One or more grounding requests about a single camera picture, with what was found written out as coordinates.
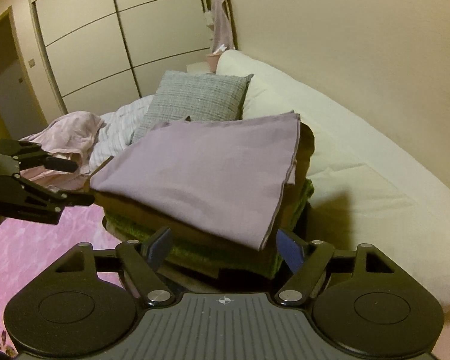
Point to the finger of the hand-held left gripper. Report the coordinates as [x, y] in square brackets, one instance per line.
[33, 198]
[60, 165]

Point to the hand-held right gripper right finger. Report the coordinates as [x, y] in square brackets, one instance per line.
[290, 251]

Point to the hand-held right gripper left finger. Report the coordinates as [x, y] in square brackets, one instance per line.
[161, 246]

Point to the mauve garment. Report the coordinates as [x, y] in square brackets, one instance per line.
[195, 172]

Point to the pink rose blanket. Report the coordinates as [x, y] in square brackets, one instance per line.
[41, 232]

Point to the pink crumpled garment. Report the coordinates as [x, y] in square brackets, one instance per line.
[71, 131]

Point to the green folded cloth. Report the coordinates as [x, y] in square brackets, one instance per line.
[210, 255]

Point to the white striped duvet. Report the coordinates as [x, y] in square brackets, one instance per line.
[116, 135]

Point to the wooden door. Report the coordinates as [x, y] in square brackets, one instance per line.
[11, 93]

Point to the brown folded cloth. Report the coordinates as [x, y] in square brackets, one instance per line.
[304, 146]

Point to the cream sliding wardrobe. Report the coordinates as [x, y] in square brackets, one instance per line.
[97, 45]

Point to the grey woven pillow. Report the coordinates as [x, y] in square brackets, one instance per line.
[195, 97]

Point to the white nightstand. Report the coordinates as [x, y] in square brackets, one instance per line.
[197, 67]

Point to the pink pot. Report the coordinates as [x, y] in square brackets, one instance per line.
[212, 62]

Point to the pink hanging garment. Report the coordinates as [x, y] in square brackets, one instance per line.
[221, 18]

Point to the wall light switch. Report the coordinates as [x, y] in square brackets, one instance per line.
[31, 62]

